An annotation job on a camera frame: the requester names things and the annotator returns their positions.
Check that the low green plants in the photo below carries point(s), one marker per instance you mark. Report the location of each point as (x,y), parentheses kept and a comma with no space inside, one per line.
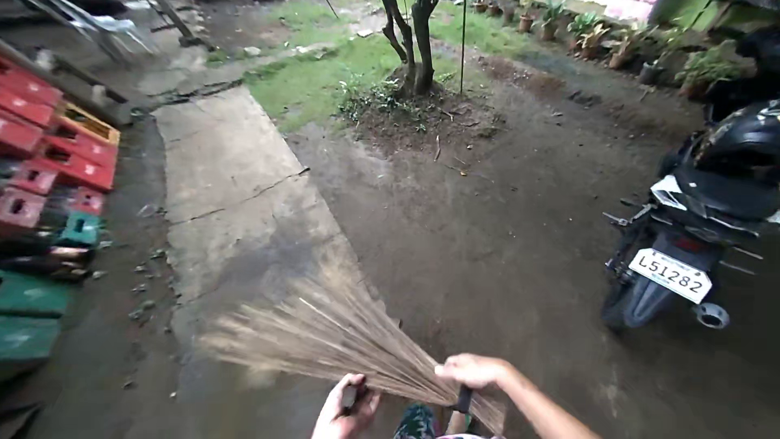
(390,105)

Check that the person's right hand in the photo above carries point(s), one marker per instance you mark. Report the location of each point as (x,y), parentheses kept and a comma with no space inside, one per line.
(481,369)

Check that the black motorcycle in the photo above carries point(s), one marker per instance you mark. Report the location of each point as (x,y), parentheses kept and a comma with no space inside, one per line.
(691,241)

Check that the person's right fingers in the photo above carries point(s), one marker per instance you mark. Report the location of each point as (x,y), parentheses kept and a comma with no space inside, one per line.
(449,369)

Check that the wooden post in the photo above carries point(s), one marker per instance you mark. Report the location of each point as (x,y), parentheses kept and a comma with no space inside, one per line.
(175,21)

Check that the row of potted plants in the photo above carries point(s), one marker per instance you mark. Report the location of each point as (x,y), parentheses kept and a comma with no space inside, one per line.
(615,52)

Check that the person's legs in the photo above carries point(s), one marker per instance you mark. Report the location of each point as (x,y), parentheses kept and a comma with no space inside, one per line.
(417,422)

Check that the tree with several trunks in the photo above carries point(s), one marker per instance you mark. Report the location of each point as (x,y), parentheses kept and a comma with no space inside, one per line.
(422,55)

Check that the person's left hand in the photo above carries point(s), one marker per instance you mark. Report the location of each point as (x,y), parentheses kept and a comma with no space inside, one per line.
(336,416)

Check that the long wooden beam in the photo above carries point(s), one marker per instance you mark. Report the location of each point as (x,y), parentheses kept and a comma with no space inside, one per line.
(58,72)

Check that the small dark object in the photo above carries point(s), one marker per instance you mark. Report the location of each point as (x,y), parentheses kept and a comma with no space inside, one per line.
(350,399)

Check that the thin metal rod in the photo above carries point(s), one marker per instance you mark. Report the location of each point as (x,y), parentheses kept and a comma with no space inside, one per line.
(463,49)

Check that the white plastic chair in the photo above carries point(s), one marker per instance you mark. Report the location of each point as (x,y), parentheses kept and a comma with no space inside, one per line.
(119,27)

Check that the person's left fingers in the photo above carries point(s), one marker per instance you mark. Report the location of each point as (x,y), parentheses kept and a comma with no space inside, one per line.
(367,403)

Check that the tan grass broom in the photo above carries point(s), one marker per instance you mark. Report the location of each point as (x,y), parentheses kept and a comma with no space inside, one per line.
(341,344)

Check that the pile of plastic crates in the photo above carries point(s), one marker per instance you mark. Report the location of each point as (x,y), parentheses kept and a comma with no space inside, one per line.
(79,160)

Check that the person's left thumb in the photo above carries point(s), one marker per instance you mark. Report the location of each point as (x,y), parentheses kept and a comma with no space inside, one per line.
(348,379)

